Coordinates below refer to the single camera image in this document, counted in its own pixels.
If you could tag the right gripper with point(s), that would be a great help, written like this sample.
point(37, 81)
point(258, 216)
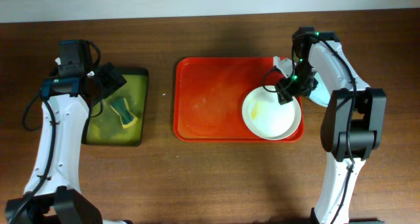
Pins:
point(287, 90)

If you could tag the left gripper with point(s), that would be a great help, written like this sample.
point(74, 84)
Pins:
point(111, 78)

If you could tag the white cream plate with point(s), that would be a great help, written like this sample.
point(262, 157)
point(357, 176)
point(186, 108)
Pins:
point(266, 118)

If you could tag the green and yellow sponge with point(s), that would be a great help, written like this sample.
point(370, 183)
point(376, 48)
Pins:
point(121, 107)

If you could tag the light blue plate top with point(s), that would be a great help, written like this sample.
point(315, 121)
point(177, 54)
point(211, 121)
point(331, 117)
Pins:
point(320, 95)

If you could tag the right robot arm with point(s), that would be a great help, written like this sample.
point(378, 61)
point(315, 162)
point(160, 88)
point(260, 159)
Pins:
point(353, 122)

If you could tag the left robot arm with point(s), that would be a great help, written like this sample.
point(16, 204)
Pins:
point(68, 94)

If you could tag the red plastic serving tray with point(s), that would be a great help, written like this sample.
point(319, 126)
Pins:
point(209, 93)

